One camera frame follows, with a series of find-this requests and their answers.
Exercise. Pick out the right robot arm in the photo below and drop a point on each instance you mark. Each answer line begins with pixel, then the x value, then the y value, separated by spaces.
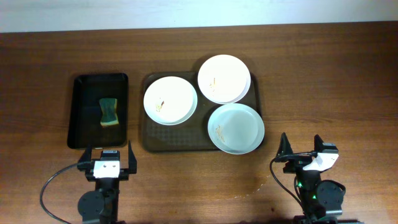
pixel 320 200

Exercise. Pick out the small black tray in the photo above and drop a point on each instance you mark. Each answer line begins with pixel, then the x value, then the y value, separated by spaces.
pixel 85 128

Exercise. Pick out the brown plastic serving tray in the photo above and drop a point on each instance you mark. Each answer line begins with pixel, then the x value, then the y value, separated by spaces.
pixel 188 136

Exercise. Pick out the green yellow sponge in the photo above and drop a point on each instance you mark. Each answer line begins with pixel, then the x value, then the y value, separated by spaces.
pixel 109 112

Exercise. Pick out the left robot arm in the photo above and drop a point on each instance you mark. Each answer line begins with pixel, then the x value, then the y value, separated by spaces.
pixel 100 206

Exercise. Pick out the pale blue plate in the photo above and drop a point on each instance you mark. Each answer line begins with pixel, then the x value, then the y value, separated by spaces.
pixel 236 128

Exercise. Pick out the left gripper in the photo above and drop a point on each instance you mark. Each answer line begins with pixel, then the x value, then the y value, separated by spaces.
pixel 84 163

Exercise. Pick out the cream plate top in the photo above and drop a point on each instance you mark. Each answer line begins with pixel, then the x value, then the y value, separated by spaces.
pixel 224 79

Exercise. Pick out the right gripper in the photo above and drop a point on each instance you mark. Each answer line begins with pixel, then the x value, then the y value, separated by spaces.
pixel 296 164

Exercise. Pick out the white plate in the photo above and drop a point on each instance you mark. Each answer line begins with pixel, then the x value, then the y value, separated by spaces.
pixel 170 101

